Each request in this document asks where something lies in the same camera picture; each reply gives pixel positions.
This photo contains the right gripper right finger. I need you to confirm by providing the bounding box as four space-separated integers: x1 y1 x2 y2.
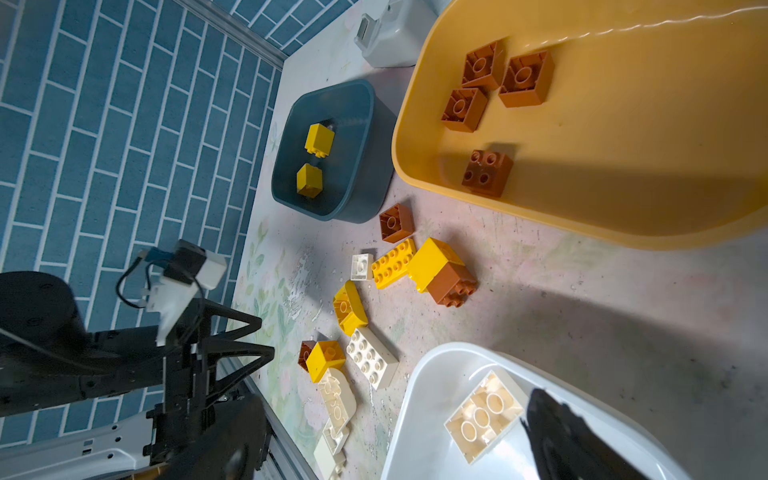
523 388 645 479

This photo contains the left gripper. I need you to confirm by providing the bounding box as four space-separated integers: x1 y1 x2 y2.
143 296 276 463

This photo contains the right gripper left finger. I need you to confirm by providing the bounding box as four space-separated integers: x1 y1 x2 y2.
152 396 269 479

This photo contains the cream 2x4 lego brick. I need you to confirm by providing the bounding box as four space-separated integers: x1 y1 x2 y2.
444 370 529 465

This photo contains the small white 2x2 lego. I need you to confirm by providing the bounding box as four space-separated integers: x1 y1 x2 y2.
350 253 374 282

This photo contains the yellow lego brick front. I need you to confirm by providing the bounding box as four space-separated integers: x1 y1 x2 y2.
296 163 323 199

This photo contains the yellow square lego brick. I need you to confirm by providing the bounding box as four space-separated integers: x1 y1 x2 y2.
305 123 335 158

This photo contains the brown upturned lego brick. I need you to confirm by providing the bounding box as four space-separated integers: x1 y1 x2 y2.
461 40 505 92

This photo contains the brown 2x2 lego brick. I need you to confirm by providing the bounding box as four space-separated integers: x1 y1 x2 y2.
462 150 514 198

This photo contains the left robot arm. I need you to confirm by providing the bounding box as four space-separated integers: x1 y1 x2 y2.
1 271 275 479

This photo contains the cream lego brick front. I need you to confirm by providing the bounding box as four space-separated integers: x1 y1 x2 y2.
314 420 349 480

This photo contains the cream curved lego brick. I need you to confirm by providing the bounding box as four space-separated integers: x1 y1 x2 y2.
318 368 357 436

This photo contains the yellow lego brick centre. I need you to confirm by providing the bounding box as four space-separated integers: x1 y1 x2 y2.
306 341 346 383

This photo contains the yellow curved lego brick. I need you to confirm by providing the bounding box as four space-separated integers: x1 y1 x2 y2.
333 281 368 337

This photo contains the white plastic bin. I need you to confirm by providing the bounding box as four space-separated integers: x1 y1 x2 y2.
382 342 689 479

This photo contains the white 2x4 lego brick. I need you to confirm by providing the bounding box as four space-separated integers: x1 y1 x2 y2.
346 327 399 390

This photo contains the yellow 2x4 lego brick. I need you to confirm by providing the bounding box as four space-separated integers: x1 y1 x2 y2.
372 238 416 290

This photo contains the dark teal plastic bin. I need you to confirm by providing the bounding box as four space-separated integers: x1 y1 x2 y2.
271 79 397 224

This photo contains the yellow brown stacked lego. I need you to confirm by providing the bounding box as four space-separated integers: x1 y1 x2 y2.
408 237 478 308

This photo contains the yellow plastic bin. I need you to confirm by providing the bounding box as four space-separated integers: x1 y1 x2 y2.
392 1 767 250

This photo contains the grey tape dispenser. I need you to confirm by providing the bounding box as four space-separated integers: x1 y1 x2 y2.
354 0 438 68

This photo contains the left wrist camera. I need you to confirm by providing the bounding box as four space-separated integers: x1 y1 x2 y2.
115 240 227 347

